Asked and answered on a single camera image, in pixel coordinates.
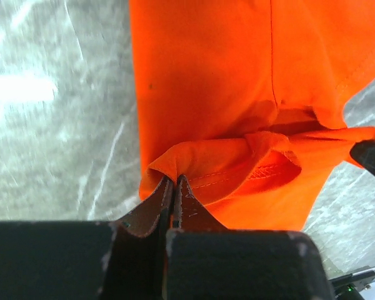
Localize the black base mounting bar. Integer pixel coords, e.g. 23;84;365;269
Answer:
329;267;375;300

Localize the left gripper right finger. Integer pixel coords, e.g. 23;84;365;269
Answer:
172;175;228;231

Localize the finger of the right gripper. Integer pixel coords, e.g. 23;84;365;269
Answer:
350;141;375;177

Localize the orange polo shirt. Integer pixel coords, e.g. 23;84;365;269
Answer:
129;1;375;231

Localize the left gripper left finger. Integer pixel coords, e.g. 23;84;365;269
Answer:
117;176;174;238

